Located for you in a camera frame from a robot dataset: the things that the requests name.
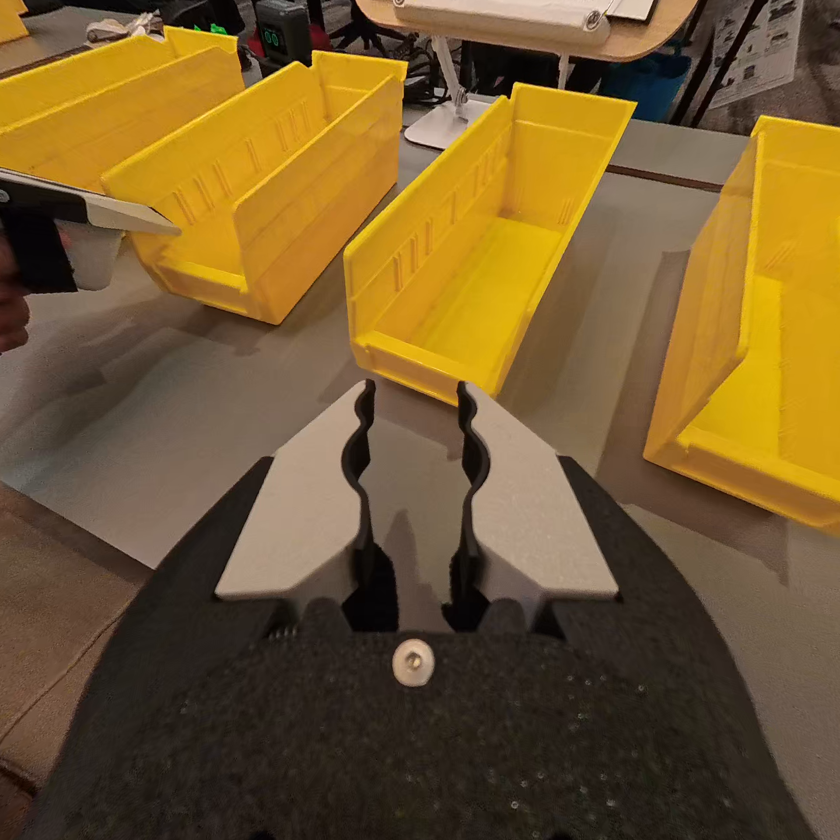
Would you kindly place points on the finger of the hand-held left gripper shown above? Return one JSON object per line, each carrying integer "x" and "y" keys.
{"x": 131, "y": 216}

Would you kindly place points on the green plastic object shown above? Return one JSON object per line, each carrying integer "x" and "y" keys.
{"x": 218, "y": 29}

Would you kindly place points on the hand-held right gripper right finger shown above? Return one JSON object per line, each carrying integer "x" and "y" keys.
{"x": 538, "y": 525}

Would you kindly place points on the black power station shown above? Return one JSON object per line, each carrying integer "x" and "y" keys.
{"x": 282, "y": 33}

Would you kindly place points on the grey desk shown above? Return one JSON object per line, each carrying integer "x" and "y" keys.
{"x": 197, "y": 407}

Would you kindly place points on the person's left hand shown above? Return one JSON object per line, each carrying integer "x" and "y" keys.
{"x": 12, "y": 308}

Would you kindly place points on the wooden sign board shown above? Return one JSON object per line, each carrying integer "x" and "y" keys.
{"x": 656, "y": 33}

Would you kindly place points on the printed paper leaflet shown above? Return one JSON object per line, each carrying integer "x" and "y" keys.
{"x": 754, "y": 52}

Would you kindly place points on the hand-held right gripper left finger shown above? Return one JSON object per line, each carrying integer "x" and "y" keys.
{"x": 295, "y": 525}

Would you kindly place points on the blue container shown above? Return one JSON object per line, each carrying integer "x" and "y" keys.
{"x": 646, "y": 79}

